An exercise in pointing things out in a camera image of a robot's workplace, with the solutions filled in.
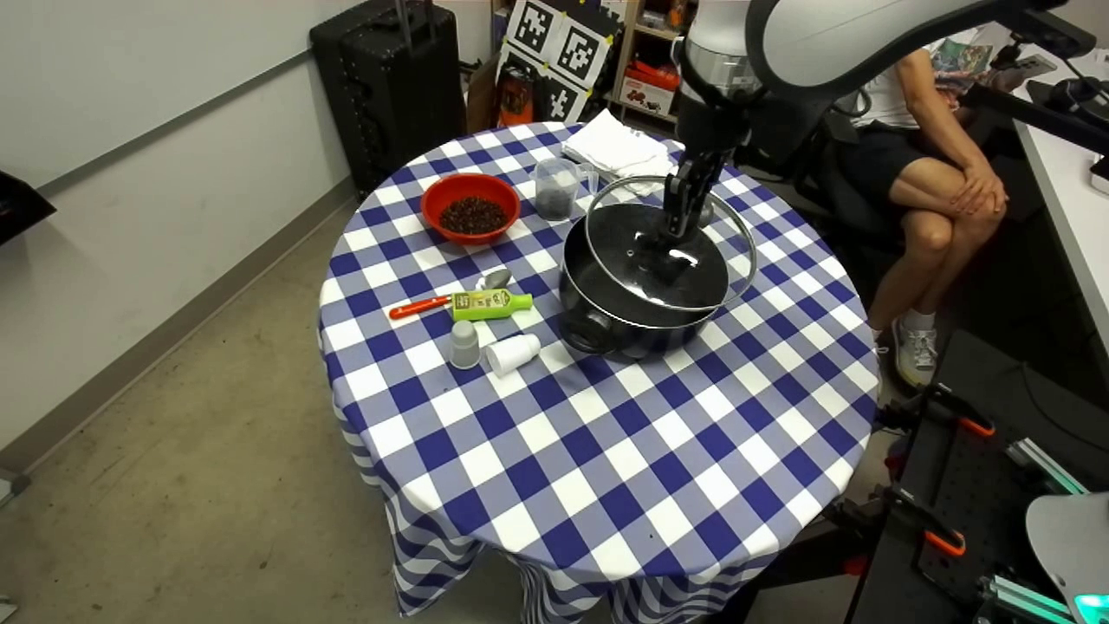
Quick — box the orange tipped black clamp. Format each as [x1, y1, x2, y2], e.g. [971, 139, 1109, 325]
[883, 482, 975, 563]
[917, 381, 999, 445]

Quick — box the seated person in black shorts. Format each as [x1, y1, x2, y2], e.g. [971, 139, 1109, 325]
[831, 33, 1012, 341]

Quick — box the green tube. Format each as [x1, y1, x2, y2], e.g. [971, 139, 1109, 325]
[447, 289, 536, 325]

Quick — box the glass lid with black knob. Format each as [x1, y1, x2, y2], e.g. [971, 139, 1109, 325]
[580, 173, 764, 320]

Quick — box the red bowl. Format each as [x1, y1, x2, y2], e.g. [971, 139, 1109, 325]
[416, 171, 526, 249]

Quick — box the black cooking pot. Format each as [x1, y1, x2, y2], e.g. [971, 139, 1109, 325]
[553, 201, 764, 369]

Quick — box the black equipment case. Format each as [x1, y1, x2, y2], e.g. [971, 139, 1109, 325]
[305, 0, 469, 193]

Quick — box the white desk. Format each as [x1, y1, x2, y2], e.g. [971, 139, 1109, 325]
[1012, 100, 1109, 329]

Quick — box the black cart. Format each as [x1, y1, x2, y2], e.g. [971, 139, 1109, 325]
[845, 325, 1109, 624]

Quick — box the grey shaker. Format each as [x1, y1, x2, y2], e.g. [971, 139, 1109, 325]
[443, 315, 482, 375]

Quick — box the teal rod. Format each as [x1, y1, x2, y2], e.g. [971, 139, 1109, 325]
[1001, 434, 1093, 498]
[977, 571, 1080, 624]

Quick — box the clear drinking glass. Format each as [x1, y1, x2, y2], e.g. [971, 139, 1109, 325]
[532, 157, 586, 226]

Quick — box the wooden shelf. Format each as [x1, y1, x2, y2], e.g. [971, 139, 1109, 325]
[605, 0, 700, 129]

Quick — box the white folded napkin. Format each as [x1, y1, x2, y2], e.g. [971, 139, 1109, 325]
[557, 107, 683, 185]

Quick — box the blue white checkered tablecloth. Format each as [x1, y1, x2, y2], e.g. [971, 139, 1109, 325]
[311, 117, 889, 624]

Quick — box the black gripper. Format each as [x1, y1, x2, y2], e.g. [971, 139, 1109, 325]
[656, 142, 731, 277]

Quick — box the orange handled spoon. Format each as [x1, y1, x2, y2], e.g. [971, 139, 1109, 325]
[385, 263, 514, 325]

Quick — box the white shaker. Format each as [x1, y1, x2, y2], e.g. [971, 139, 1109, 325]
[482, 329, 544, 377]

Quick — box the white sneaker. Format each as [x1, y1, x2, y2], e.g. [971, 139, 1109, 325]
[890, 304, 943, 391]

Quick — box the black white marker board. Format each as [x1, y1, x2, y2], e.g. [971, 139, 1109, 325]
[493, 0, 630, 124]

